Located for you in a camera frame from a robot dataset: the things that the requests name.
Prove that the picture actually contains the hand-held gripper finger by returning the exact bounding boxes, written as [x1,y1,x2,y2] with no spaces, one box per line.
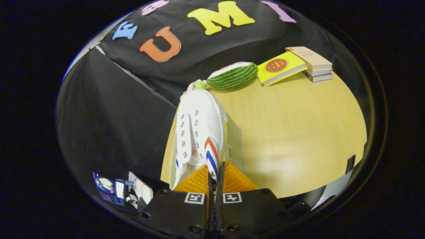
[139,164,214,239]
[215,161,293,237]

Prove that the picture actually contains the cream fabric storage box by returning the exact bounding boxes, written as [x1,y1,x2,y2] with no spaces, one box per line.
[169,115,247,190]

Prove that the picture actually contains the white striped shoe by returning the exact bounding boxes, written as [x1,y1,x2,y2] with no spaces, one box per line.
[171,89,228,190]

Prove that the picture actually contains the white desk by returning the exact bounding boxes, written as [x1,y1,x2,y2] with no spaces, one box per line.
[128,171,154,209]

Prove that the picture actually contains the computer monitor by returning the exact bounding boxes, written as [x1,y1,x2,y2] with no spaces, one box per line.
[93,172,128,206]

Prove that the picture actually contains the pink green plush toy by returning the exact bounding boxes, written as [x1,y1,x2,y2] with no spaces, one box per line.
[186,79,208,94]

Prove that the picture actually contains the watermelon slice plush toy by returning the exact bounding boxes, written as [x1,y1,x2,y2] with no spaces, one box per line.
[207,61,259,91]

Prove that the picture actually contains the yellow book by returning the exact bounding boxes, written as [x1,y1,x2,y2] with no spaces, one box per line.
[257,51,308,87]

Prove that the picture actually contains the grey book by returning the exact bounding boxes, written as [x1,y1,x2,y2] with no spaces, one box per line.
[303,73,333,83]

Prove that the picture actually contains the white book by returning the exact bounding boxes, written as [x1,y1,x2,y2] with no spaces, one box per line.
[304,68,333,77]

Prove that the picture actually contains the beige book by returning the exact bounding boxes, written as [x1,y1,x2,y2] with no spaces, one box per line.
[286,46,333,71]

